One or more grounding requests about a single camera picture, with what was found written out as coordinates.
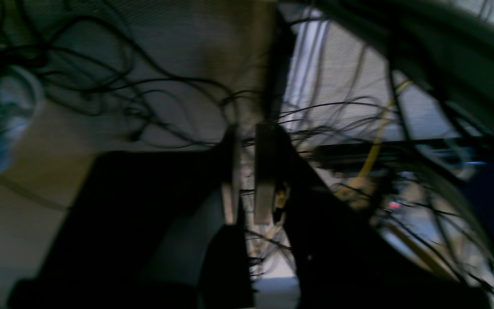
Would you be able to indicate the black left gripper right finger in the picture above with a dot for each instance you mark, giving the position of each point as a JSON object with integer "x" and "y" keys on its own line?
{"x": 341, "y": 262}

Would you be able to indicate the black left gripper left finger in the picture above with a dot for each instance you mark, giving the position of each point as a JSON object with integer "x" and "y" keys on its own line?
{"x": 150, "y": 230}

